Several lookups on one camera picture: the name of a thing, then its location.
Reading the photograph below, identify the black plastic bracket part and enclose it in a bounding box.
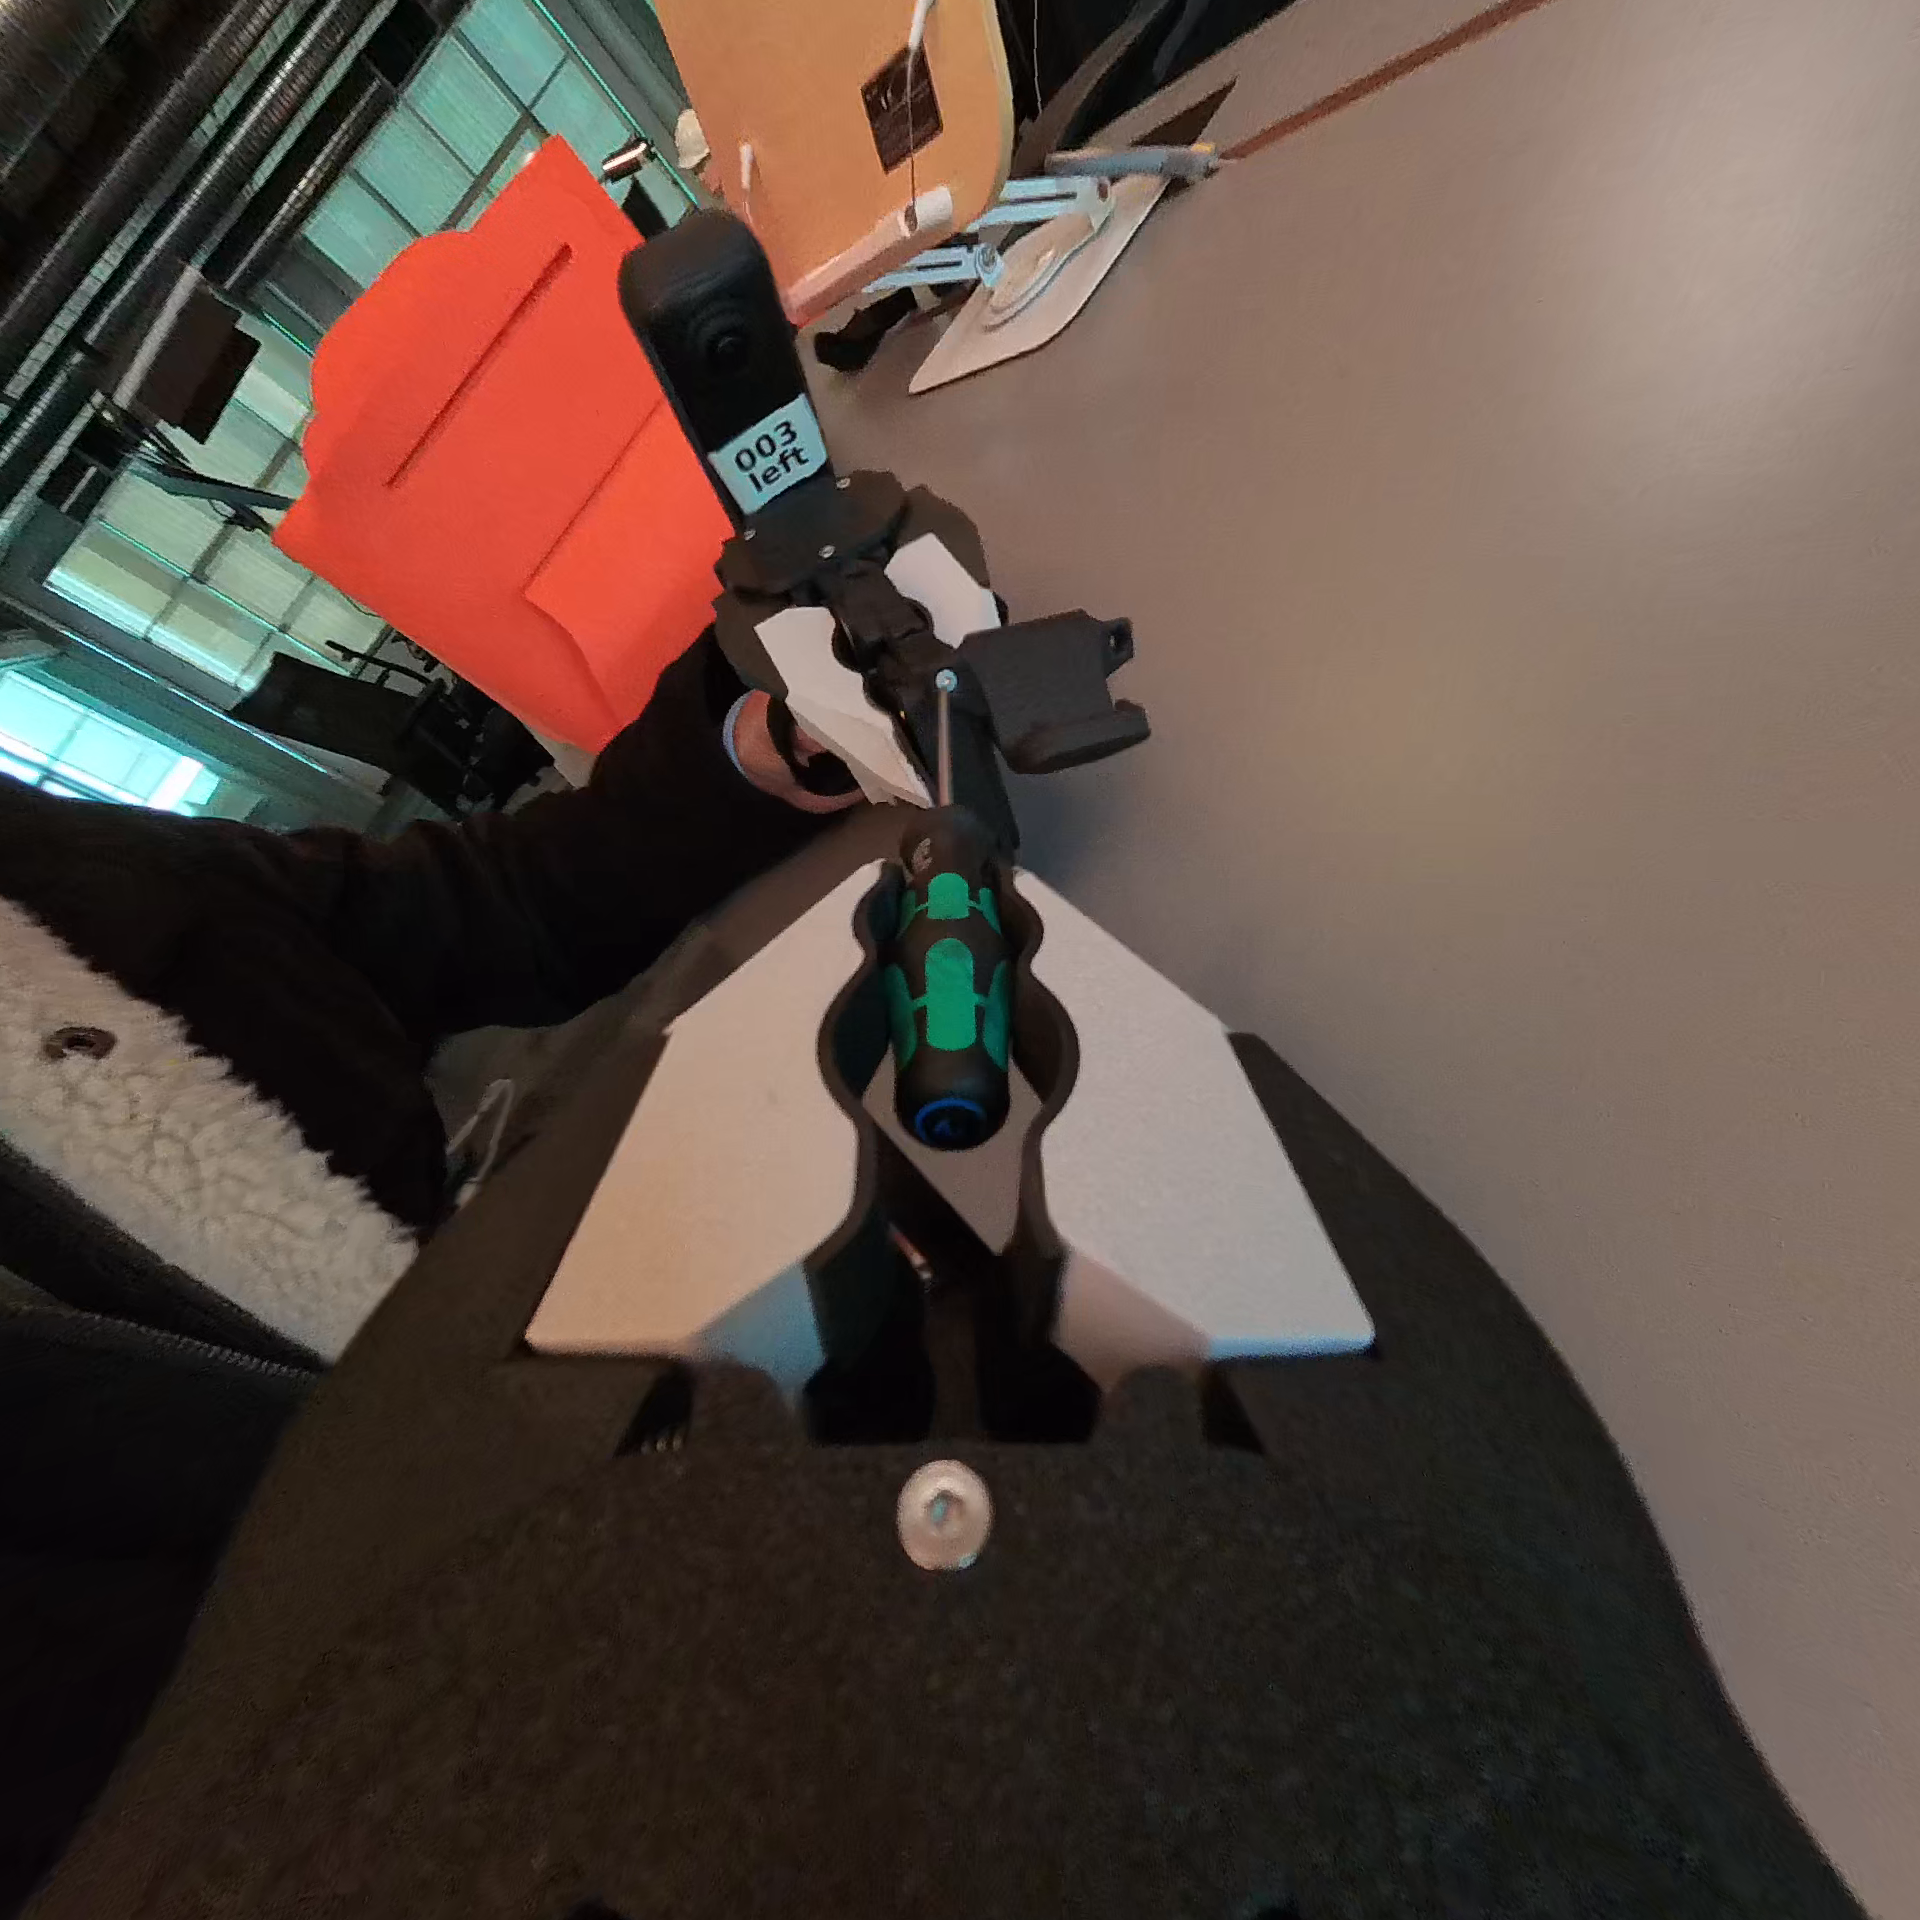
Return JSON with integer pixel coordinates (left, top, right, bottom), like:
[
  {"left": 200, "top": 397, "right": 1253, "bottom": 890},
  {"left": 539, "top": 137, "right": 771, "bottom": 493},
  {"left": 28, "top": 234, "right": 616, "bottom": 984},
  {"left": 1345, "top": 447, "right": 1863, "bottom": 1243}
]
[{"left": 852, "top": 567, "right": 1156, "bottom": 857}]

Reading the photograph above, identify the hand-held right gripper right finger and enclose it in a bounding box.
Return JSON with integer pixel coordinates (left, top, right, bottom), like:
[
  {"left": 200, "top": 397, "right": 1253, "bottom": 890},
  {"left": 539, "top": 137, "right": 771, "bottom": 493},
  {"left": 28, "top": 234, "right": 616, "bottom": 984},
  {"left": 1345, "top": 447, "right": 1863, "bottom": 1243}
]
[{"left": 1003, "top": 866, "right": 1387, "bottom": 1357}]

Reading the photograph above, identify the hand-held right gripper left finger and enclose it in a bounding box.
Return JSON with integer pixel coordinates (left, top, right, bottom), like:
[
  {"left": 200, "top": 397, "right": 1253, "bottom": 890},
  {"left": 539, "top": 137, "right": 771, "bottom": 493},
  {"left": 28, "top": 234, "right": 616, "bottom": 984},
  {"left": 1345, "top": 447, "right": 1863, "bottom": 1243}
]
[{"left": 525, "top": 866, "right": 902, "bottom": 1357}]

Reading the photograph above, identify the person's left forearm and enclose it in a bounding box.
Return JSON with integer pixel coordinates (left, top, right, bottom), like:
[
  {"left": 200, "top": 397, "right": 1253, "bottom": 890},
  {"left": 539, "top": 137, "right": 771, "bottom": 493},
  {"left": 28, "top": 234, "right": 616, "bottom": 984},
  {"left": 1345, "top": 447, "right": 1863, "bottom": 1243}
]
[{"left": 269, "top": 633, "right": 818, "bottom": 1049}]

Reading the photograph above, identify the white desk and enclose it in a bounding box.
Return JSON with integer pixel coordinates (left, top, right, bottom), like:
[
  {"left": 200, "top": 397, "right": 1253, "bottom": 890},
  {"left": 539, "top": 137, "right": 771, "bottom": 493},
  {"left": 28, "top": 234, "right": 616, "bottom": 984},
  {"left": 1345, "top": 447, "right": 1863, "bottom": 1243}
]
[{"left": 450, "top": 0, "right": 1920, "bottom": 1920}]

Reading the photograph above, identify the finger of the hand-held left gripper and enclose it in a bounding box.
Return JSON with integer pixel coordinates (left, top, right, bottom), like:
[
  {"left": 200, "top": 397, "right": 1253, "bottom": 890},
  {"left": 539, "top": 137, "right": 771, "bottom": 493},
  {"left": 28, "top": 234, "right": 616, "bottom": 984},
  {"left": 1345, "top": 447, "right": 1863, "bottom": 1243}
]
[
  {"left": 887, "top": 531, "right": 1007, "bottom": 639},
  {"left": 756, "top": 611, "right": 932, "bottom": 808}
]

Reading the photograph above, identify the person's left hand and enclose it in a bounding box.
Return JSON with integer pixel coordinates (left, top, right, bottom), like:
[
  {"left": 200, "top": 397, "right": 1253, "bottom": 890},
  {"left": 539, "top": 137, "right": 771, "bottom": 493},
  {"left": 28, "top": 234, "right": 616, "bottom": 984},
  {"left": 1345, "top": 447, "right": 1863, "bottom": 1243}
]
[{"left": 724, "top": 690, "right": 864, "bottom": 819}]

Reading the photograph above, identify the white jointed lamp arm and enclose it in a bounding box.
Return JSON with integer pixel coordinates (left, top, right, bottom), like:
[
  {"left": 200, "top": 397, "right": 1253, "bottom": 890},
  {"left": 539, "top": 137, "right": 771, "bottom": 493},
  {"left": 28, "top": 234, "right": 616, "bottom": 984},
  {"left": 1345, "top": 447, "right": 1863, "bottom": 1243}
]
[{"left": 837, "top": 167, "right": 1115, "bottom": 303}]

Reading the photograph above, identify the green black handle screwdriver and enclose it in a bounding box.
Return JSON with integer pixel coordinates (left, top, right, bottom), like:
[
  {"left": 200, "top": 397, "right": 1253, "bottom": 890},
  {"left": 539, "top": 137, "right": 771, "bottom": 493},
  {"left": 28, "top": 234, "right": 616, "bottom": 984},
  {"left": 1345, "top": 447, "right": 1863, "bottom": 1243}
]
[{"left": 892, "top": 671, "right": 1022, "bottom": 1158}]

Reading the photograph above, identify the tan panel with black label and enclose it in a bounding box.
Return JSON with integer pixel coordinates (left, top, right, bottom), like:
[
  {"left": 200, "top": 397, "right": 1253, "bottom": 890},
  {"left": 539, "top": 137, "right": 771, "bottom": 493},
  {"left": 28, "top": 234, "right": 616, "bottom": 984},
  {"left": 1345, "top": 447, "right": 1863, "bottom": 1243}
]
[{"left": 652, "top": 0, "right": 1011, "bottom": 326}]

